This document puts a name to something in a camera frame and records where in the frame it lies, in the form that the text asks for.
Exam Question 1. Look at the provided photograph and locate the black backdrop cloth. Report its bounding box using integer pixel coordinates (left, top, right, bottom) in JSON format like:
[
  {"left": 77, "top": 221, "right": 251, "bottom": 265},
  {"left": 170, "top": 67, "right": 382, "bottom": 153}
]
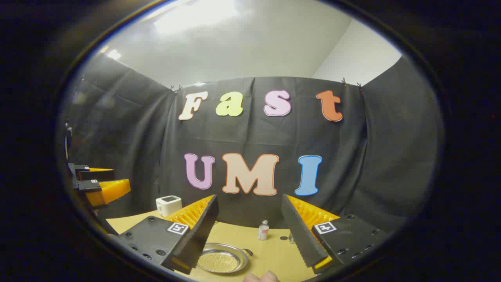
[{"left": 59, "top": 53, "right": 445, "bottom": 235}]

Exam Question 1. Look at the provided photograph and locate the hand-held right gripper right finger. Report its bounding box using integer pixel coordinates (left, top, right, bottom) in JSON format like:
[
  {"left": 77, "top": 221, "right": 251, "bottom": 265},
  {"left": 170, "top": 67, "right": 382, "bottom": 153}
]
[{"left": 281, "top": 194, "right": 390, "bottom": 275}]

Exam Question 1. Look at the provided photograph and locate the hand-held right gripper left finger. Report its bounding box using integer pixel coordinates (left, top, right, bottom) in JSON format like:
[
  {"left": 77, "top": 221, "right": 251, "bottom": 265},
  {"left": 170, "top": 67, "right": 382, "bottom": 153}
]
[{"left": 117, "top": 194, "right": 220, "bottom": 275}]

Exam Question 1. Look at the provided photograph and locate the white toaster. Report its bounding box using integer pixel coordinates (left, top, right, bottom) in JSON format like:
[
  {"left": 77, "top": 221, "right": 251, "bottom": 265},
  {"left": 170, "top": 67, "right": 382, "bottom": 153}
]
[{"left": 156, "top": 195, "right": 183, "bottom": 217}]

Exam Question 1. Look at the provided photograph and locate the pile of yellow soybeans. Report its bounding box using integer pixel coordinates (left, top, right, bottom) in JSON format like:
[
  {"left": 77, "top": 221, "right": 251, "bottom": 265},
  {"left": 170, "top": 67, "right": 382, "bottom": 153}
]
[{"left": 200, "top": 253, "right": 240, "bottom": 273}]

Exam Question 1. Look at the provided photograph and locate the stainless steel pot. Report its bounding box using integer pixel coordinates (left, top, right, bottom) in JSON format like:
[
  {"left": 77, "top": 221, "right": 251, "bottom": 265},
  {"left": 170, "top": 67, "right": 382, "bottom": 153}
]
[{"left": 196, "top": 243, "right": 254, "bottom": 274}]

